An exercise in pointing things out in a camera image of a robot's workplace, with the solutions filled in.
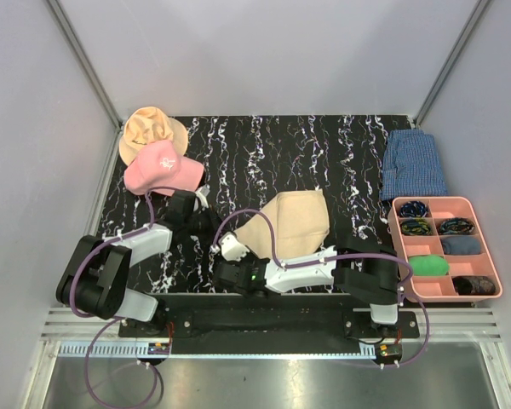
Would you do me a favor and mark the pink divided organizer tray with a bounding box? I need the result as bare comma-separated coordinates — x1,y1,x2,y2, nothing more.
388,196,502,302

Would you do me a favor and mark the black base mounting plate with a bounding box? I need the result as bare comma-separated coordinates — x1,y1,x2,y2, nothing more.
118,291,421,340

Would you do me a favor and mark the dark patterned rolled sock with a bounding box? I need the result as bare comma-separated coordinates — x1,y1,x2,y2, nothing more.
452,275,497,296

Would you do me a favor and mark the green rolled sock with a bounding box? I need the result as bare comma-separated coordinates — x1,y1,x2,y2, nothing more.
408,255,450,277

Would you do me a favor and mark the aluminium frame post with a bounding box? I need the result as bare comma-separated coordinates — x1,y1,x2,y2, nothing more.
412,0,493,128
44,0,123,130

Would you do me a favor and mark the pink baseball cap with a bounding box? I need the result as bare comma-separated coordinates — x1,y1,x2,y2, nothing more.
123,141,204,196

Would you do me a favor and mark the teal patterned rolled sock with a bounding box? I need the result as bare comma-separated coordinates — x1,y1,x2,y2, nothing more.
438,217,475,235

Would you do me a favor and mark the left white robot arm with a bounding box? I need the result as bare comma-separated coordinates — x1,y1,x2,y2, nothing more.
55,185,220,337

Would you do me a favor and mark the beige cloth napkin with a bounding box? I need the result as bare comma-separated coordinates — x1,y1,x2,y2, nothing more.
234,190,330,259

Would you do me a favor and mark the grey blue rolled sock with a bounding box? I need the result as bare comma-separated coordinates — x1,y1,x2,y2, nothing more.
441,236,481,256

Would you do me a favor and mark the beige bucket hat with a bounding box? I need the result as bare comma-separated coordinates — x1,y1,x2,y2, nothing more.
118,107,189,165

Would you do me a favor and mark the blue checkered folded cloth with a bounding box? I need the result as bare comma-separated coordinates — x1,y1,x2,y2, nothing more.
380,129,448,201

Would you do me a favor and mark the aluminium frame post left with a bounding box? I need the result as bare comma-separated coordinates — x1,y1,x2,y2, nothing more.
44,0,123,130

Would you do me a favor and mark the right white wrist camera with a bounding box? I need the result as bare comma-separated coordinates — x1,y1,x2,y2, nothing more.
211,232,250,262

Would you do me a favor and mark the aluminium frame post right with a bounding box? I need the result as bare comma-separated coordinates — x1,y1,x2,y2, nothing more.
412,0,493,128

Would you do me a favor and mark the slotted aluminium rail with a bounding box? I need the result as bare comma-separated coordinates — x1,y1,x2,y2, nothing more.
42,308,501,360

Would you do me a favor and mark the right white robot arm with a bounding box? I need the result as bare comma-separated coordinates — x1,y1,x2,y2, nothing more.
213,233,404,338

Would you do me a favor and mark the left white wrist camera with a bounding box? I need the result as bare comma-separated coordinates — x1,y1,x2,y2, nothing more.
195,185,210,210

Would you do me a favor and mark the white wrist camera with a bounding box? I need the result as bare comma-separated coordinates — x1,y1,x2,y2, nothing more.
211,232,250,262
195,185,210,210

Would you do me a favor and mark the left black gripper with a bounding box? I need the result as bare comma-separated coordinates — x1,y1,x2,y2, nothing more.
184,204,231,245

